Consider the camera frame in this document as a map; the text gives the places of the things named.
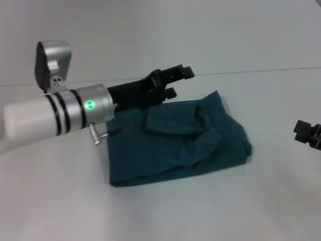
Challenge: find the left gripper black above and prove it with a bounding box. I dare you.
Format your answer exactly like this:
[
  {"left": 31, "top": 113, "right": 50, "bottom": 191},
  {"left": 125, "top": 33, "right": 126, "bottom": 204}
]
[{"left": 107, "top": 63, "right": 196, "bottom": 112}]

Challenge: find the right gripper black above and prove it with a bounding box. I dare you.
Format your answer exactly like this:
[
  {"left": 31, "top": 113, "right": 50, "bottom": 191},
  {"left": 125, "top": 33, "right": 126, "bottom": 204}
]
[{"left": 292, "top": 119, "right": 321, "bottom": 151}]

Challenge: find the teal T-shirt with FREE print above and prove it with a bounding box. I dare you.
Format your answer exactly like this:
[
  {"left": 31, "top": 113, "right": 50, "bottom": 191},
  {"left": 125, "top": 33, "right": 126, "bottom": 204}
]
[{"left": 105, "top": 89, "right": 253, "bottom": 188}]

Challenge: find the left arm dark cable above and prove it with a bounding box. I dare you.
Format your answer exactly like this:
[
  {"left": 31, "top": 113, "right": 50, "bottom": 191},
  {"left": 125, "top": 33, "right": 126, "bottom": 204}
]
[{"left": 88, "top": 122, "right": 124, "bottom": 146}]

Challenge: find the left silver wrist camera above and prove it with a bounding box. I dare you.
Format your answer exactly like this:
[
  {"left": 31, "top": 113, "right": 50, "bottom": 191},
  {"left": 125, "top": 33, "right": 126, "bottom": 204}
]
[{"left": 33, "top": 40, "right": 72, "bottom": 94}]

